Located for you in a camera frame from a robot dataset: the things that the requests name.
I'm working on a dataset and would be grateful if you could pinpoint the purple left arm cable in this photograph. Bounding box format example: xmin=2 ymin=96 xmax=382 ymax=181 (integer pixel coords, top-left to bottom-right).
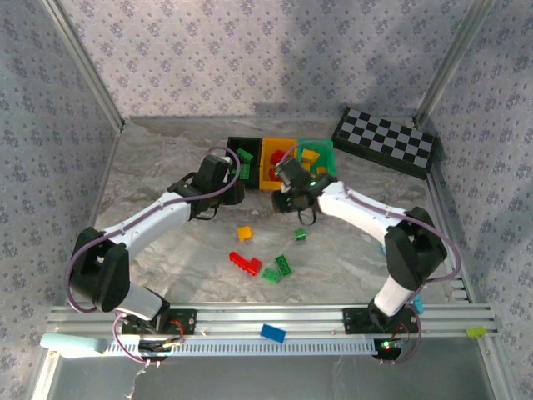
xmin=65 ymin=146 xmax=242 ymax=368

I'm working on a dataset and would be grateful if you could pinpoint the black and grey checkerboard box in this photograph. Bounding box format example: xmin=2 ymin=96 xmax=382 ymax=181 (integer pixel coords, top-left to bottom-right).
xmin=331 ymin=107 xmax=436 ymax=181

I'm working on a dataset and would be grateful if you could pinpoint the white slotted cable tray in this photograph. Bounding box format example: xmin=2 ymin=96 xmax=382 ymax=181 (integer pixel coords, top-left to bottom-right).
xmin=102 ymin=335 xmax=382 ymax=358

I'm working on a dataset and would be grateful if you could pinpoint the pale blue foam piece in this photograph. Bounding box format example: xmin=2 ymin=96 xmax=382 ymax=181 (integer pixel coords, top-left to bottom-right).
xmin=39 ymin=332 xmax=107 ymax=359

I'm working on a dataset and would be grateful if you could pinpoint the aluminium frame post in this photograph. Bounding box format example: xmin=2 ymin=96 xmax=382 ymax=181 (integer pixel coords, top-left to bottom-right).
xmin=411 ymin=0 xmax=499 ymax=126
xmin=41 ymin=0 xmax=126 ymax=133

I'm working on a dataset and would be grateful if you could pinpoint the blue flat brick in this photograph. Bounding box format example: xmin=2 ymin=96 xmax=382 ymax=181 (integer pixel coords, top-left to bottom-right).
xmin=259 ymin=323 xmax=287 ymax=344

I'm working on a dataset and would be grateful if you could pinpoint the black electronics board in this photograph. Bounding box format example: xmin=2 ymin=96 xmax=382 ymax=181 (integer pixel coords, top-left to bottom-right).
xmin=137 ymin=337 xmax=187 ymax=362
xmin=372 ymin=337 xmax=407 ymax=362

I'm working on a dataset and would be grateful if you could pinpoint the aluminium side rail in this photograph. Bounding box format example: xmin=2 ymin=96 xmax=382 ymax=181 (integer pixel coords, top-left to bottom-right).
xmin=426 ymin=164 xmax=478 ymax=305
xmin=64 ymin=124 xmax=125 ymax=305

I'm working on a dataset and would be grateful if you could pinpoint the long aluminium mounting rail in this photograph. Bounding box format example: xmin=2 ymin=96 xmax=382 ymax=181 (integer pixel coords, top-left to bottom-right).
xmin=46 ymin=303 xmax=500 ymax=338

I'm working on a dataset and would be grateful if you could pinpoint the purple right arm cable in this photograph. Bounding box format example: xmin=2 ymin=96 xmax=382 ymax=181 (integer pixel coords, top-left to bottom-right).
xmin=279 ymin=140 xmax=462 ymax=368

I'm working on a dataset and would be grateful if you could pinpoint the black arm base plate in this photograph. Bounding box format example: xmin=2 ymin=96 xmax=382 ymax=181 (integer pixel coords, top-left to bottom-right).
xmin=341 ymin=307 xmax=420 ymax=334
xmin=120 ymin=307 xmax=197 ymax=337

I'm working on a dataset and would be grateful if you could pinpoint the green plastic bin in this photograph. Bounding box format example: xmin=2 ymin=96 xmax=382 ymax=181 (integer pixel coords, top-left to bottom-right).
xmin=296 ymin=137 xmax=338 ymax=184

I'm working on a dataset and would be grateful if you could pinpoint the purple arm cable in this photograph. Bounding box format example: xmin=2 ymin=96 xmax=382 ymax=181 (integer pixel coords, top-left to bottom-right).
xmin=65 ymin=146 xmax=242 ymax=368
xmin=279 ymin=140 xmax=462 ymax=368

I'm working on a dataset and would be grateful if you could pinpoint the black plastic bin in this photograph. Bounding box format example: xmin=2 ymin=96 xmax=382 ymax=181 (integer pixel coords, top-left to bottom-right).
xmin=225 ymin=136 xmax=264 ymax=191

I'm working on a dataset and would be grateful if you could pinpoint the yellow plastic bin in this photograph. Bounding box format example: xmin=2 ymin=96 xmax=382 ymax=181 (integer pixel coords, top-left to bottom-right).
xmin=258 ymin=137 xmax=301 ymax=192

